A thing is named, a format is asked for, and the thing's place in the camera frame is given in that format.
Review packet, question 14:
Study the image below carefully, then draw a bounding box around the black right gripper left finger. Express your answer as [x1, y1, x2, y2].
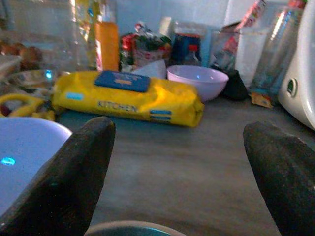
[0, 116, 116, 236]

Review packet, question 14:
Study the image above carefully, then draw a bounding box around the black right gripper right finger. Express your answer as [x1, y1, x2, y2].
[243, 121, 315, 236]

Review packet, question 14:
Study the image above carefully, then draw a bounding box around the lilac plastic bowl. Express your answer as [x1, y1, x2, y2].
[0, 117, 73, 217]
[166, 64, 229, 102]

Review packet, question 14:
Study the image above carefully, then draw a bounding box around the round steel plate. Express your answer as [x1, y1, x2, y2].
[85, 220, 188, 236]

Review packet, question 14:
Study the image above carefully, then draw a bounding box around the yellow kitchen wipes pack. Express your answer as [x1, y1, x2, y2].
[52, 70, 205, 128]

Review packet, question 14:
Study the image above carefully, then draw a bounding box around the white kitchen cooking appliance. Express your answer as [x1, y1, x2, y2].
[278, 0, 315, 131]

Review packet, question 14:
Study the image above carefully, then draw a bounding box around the small steel bowl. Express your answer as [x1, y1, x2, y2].
[8, 69, 71, 90]

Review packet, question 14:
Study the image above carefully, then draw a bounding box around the clear plastic bottle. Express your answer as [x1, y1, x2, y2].
[250, 6, 303, 109]

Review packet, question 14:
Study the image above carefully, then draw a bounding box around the clear plastic food container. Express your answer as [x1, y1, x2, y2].
[0, 54, 23, 80]

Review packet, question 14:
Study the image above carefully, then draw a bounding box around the white paper napkin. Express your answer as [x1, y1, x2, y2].
[131, 59, 168, 79]

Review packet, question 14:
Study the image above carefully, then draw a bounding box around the orange squeeze bottle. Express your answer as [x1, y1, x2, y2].
[94, 14, 121, 72]

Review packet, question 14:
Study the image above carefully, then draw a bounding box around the red and green package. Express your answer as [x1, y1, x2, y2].
[120, 22, 173, 72]

